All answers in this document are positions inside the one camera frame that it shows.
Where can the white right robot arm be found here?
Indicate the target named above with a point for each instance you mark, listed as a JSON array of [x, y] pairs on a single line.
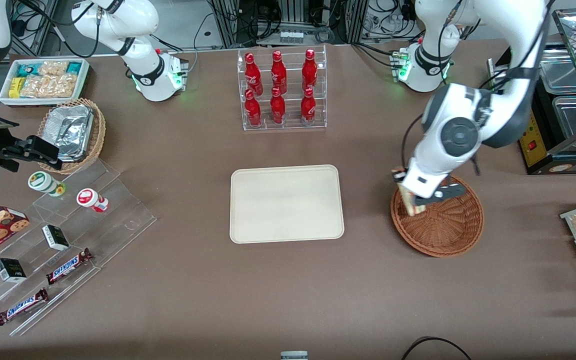
[[143, 70]]

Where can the white rectangular snack bin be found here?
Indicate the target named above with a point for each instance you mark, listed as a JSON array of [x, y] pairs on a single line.
[[84, 80]]

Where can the triangular sandwich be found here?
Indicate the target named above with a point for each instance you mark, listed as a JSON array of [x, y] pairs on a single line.
[[410, 201]]

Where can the green lid yogurt cup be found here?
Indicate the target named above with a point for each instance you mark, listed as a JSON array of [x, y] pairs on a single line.
[[43, 182]]

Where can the clear cracker pack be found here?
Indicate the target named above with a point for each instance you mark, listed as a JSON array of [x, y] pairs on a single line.
[[53, 68], [66, 85], [38, 86]]

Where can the oval tan wicker basket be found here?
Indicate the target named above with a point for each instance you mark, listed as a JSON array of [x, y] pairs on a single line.
[[99, 130]]

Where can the red cola bottle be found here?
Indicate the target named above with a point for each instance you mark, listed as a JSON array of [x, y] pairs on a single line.
[[277, 107], [278, 72], [309, 70], [252, 72], [308, 107], [253, 110]]

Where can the aluminium frame post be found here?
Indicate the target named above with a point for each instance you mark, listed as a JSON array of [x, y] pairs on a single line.
[[38, 30]]

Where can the aluminium frame cabinet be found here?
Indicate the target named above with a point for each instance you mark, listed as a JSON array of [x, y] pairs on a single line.
[[225, 25]]

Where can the red lid yogurt cup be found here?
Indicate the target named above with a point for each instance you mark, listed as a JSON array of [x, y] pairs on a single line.
[[89, 198]]

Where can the small grey device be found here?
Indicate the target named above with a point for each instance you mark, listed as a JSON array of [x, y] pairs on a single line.
[[294, 356]]

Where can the clear acrylic stepped stand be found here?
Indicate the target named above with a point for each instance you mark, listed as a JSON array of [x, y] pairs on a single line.
[[118, 220]]

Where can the small black carton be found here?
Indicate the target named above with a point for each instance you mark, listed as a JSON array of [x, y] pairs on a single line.
[[55, 237], [10, 270]]

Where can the white power strip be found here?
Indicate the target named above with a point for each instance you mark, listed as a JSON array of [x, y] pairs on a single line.
[[290, 36]]

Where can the teal snack packet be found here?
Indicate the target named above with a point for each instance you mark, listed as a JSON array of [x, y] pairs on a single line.
[[74, 68], [28, 70]]

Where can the round brown wicker basket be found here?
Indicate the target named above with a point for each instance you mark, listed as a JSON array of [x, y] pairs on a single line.
[[448, 230]]

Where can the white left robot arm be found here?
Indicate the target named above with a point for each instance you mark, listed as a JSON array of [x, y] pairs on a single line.
[[455, 135]]

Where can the beige rectangular tray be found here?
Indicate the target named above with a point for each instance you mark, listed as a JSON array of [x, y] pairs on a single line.
[[287, 205]]

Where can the clear acrylic bottle rack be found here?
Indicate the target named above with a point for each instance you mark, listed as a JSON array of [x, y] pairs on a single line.
[[290, 127]]

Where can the yellow snack packet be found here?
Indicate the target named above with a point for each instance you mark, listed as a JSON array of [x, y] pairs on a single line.
[[16, 87]]

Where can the stacked aluminium foil trays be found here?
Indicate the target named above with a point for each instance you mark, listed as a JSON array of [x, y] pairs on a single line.
[[70, 130]]

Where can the brown Snickers bar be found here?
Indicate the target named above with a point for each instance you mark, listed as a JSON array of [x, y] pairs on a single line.
[[68, 266], [22, 307]]

